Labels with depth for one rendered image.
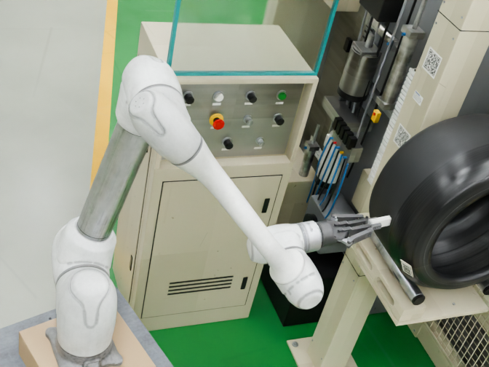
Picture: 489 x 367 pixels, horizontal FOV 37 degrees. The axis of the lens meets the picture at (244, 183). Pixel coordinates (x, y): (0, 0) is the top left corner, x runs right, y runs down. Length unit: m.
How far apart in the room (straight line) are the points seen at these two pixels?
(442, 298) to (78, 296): 1.25
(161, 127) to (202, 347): 1.69
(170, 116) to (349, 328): 1.62
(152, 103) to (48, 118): 2.74
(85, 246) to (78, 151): 2.08
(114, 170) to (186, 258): 1.06
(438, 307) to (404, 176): 0.56
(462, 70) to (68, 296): 1.34
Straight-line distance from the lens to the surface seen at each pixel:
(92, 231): 2.06
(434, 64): 2.34
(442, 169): 2.13
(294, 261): 1.90
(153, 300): 3.06
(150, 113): 1.65
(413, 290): 2.38
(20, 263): 3.46
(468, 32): 2.27
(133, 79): 1.80
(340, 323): 2.99
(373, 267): 2.51
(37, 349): 2.18
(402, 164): 2.20
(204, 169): 1.77
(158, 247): 2.84
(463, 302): 2.61
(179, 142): 1.69
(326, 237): 2.09
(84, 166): 4.02
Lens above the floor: 2.47
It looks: 37 degrees down
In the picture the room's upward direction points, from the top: 14 degrees clockwise
